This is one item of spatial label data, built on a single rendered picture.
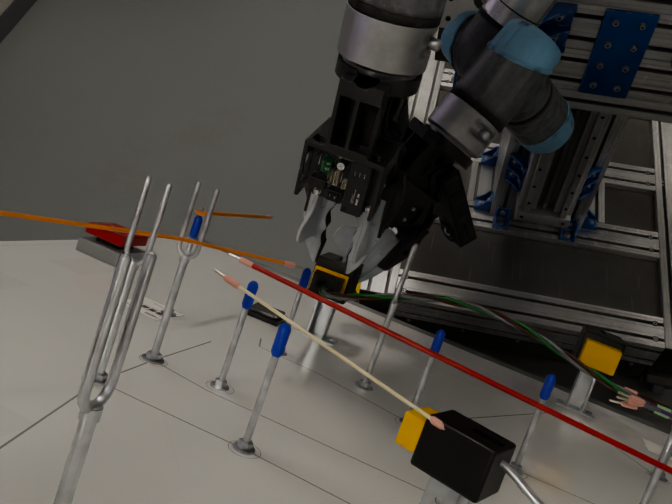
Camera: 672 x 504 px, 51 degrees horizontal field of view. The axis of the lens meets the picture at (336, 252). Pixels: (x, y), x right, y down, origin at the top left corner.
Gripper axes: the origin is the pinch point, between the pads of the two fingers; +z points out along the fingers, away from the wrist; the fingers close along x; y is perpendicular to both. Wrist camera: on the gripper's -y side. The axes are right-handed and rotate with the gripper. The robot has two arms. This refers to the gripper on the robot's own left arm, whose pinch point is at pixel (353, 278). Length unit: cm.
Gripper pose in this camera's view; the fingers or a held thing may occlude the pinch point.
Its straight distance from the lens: 86.2
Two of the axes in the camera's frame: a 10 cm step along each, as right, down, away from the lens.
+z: -6.2, 7.6, 1.8
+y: -6.7, -4.1, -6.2
